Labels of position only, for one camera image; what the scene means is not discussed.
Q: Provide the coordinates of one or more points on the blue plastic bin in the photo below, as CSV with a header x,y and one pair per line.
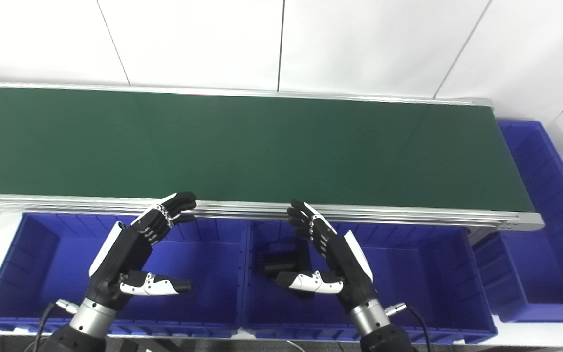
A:
x,y
418,283
47,274
550,254

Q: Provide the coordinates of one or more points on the aluminium conveyor leg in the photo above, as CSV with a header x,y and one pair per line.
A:
x,y
479,234

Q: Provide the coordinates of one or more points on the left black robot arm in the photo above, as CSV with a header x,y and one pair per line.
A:
x,y
86,322

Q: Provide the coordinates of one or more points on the black cylinder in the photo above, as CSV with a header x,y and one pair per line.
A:
x,y
276,264

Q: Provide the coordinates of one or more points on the green conveyor belt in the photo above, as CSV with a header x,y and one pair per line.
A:
x,y
262,146
242,208

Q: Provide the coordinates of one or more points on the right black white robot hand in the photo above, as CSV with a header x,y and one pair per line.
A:
x,y
350,264

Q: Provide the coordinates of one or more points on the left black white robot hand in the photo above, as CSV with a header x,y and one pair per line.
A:
x,y
120,259

